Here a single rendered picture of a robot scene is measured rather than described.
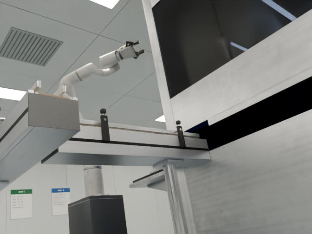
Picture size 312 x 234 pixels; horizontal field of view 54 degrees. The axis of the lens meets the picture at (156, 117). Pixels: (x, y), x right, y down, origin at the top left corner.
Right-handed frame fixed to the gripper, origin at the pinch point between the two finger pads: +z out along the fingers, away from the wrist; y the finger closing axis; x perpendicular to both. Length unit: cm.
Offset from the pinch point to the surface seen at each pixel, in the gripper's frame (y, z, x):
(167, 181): -31, 12, 125
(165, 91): -21, 16, 69
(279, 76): -43, 63, 103
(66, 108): -88, 5, 127
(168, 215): 631, -175, -117
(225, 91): -33, 44, 93
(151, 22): -33.6, 18.5, 26.2
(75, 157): -66, -7, 126
